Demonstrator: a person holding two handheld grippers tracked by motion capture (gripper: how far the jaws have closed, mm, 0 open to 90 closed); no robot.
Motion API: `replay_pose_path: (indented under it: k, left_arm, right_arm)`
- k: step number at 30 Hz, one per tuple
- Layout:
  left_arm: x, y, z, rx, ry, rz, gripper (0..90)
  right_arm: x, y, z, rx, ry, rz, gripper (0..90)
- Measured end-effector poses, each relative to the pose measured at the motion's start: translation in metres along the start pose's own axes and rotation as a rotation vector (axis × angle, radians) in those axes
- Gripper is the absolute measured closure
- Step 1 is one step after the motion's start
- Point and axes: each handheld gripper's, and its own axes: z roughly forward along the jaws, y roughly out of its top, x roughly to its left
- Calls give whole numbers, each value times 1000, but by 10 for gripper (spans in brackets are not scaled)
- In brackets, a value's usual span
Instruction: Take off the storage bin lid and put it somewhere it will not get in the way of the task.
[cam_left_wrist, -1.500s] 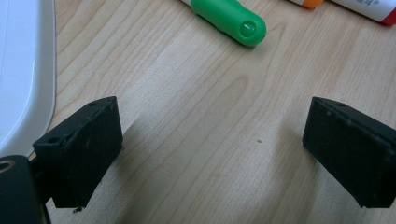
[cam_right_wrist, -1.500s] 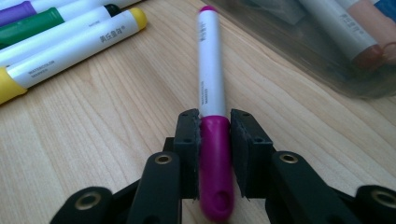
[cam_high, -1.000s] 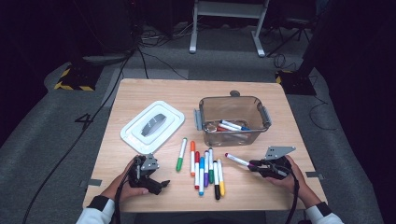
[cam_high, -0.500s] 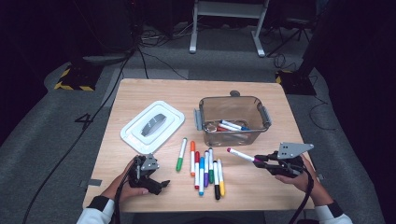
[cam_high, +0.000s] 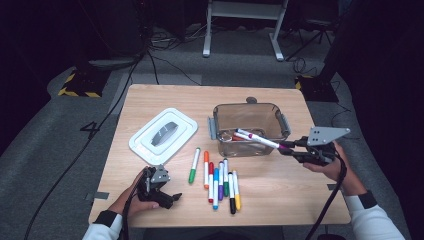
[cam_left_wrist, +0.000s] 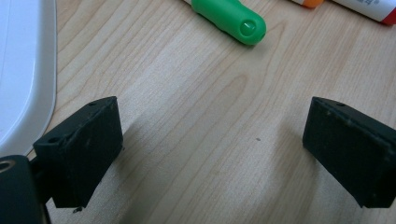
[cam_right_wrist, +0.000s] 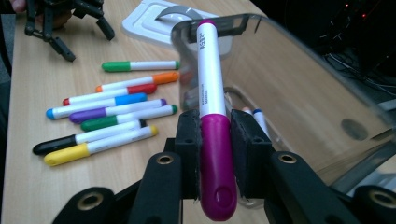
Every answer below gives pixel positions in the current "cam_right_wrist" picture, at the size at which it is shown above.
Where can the clear plastic storage box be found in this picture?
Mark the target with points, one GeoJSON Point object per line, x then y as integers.
{"type": "Point", "coordinates": [295, 93]}

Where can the yellow marker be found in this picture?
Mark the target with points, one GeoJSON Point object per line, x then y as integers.
{"type": "Point", "coordinates": [65, 154]}

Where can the light green marker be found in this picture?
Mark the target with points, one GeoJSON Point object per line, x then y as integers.
{"type": "Point", "coordinates": [116, 66]}

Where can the light blue marker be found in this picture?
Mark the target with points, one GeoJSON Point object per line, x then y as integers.
{"type": "Point", "coordinates": [130, 99]}

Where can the purple marker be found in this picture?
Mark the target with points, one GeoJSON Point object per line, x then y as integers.
{"type": "Point", "coordinates": [87, 115]}

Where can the magenta marker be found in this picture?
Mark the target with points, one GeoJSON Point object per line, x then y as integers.
{"type": "Point", "coordinates": [216, 155]}

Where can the orange marker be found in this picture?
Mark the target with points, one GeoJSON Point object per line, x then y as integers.
{"type": "Point", "coordinates": [166, 77]}

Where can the pink marker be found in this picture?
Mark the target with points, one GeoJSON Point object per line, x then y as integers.
{"type": "Point", "coordinates": [247, 111]}

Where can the dark green marker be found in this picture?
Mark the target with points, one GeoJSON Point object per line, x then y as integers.
{"type": "Point", "coordinates": [98, 123]}

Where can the dark blue marker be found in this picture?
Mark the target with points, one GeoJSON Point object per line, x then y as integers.
{"type": "Point", "coordinates": [261, 121]}

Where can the black marker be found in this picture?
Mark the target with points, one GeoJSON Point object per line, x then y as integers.
{"type": "Point", "coordinates": [53, 145]}

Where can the red marker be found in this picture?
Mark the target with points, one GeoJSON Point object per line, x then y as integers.
{"type": "Point", "coordinates": [141, 89]}

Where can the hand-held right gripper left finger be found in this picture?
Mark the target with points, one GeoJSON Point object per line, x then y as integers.
{"type": "Point", "coordinates": [188, 140]}

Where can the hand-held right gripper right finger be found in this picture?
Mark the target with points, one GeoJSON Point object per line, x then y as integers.
{"type": "Point", "coordinates": [249, 149]}

